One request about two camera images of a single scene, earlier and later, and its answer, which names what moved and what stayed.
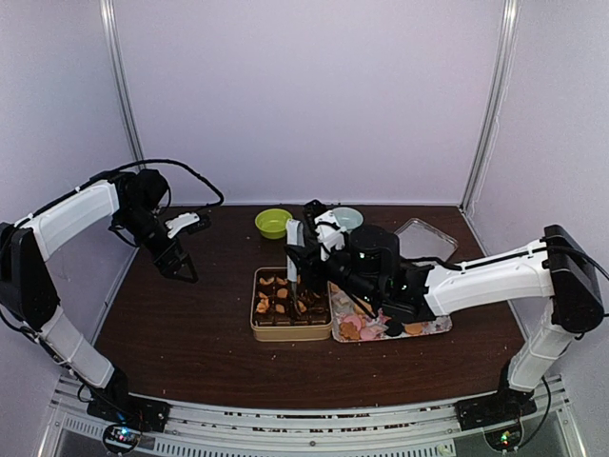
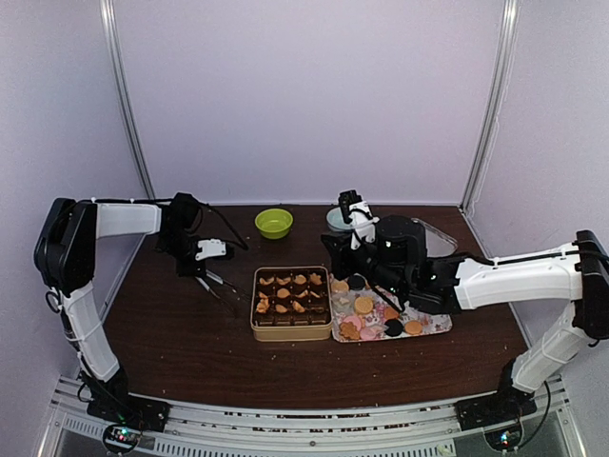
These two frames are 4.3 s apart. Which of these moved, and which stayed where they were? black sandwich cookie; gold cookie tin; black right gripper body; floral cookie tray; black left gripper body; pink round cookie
Moved: black right gripper body; black left gripper body
Stayed: floral cookie tray; pink round cookie; gold cookie tin; black sandwich cookie
